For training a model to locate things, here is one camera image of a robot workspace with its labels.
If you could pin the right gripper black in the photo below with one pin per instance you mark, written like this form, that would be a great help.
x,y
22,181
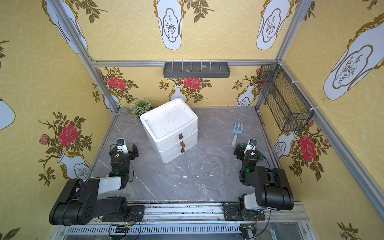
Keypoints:
x,y
242,151

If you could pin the white three-drawer cabinet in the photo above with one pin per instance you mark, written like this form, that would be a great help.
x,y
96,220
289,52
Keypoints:
x,y
172,129

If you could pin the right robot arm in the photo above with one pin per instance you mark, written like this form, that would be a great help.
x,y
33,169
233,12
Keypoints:
x,y
271,187

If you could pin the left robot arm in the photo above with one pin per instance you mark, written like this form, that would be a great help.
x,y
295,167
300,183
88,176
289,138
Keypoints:
x,y
78,202

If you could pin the light blue garden fork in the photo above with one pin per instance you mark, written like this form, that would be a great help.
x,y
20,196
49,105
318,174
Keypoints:
x,y
238,129

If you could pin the small green potted plant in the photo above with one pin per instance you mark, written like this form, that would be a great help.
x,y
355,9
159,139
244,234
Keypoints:
x,y
141,107

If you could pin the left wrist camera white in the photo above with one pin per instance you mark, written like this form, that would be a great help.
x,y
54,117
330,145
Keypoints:
x,y
121,146

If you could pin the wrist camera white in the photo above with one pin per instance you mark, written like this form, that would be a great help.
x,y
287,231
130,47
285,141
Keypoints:
x,y
251,145
121,146

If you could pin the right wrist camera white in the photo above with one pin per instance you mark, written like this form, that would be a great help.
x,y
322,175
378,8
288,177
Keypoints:
x,y
251,145

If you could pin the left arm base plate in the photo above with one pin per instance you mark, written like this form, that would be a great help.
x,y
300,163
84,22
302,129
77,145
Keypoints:
x,y
133,213

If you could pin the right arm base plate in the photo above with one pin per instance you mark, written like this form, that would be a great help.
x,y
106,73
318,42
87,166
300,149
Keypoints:
x,y
232,212

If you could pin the black wire mesh basket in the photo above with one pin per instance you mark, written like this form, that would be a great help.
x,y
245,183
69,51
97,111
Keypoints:
x,y
288,105

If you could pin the grey wall shelf tray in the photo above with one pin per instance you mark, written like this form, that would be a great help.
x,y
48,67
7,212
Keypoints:
x,y
196,69

